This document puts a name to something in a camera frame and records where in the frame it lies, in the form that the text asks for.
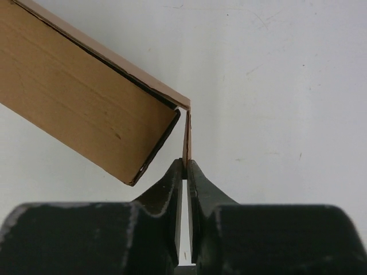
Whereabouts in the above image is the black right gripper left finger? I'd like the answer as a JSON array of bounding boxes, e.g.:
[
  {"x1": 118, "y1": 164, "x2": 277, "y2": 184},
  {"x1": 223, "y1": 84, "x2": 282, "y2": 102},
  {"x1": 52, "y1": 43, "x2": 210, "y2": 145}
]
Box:
[{"x1": 1, "y1": 159, "x2": 183, "y2": 274}]

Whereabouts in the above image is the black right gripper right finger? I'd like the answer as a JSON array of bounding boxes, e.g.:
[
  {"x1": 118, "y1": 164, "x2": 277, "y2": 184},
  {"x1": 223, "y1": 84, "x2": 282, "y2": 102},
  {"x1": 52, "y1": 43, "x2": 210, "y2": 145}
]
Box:
[{"x1": 187, "y1": 160, "x2": 366, "y2": 274}]

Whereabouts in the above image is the brown cardboard box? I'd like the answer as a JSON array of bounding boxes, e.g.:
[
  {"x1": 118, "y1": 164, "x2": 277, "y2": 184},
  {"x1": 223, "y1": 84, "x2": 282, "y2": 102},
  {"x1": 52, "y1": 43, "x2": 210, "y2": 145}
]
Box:
[{"x1": 1, "y1": 1, "x2": 191, "y2": 186}]

